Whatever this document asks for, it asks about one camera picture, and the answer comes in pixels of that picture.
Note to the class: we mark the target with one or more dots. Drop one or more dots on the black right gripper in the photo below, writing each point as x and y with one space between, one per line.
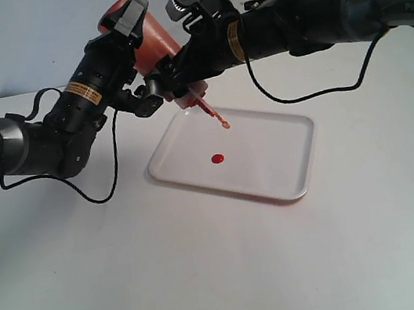
213 47

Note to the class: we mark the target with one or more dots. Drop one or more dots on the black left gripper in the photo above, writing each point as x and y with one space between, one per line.
107 66

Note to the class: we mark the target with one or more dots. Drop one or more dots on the red sauce squeeze bottle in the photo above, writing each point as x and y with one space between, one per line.
157 44

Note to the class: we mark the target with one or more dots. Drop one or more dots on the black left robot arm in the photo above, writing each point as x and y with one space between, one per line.
60 144

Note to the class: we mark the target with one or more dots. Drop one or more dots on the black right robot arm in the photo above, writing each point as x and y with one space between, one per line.
302 27

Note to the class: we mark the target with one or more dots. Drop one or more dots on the red sauce blob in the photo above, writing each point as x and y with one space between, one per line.
218 158

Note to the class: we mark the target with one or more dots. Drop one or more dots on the white rectangular plastic tray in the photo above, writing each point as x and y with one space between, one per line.
267 155

